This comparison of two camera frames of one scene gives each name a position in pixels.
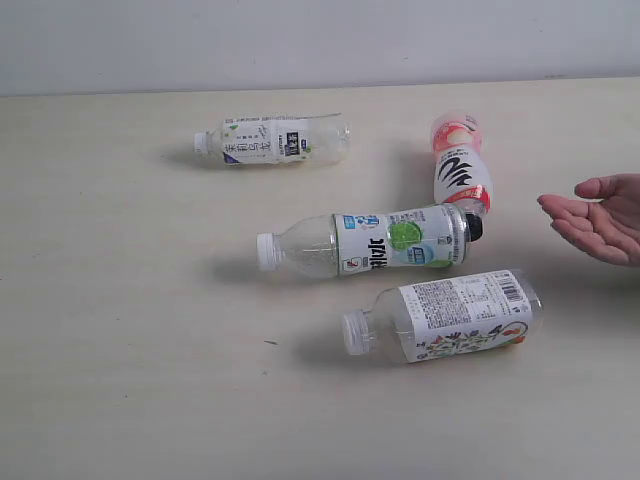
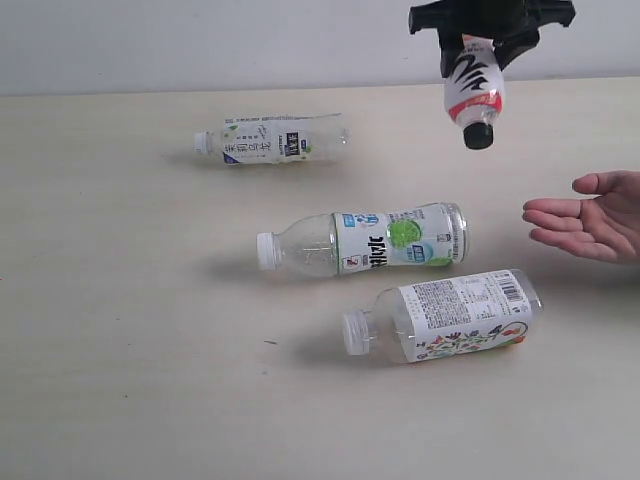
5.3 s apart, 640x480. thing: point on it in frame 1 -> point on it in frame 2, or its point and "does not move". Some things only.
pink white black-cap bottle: x=460 y=176 -> x=475 y=90
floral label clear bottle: x=447 y=317 does not move
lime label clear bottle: x=405 y=239 does not move
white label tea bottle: x=276 y=140 does not move
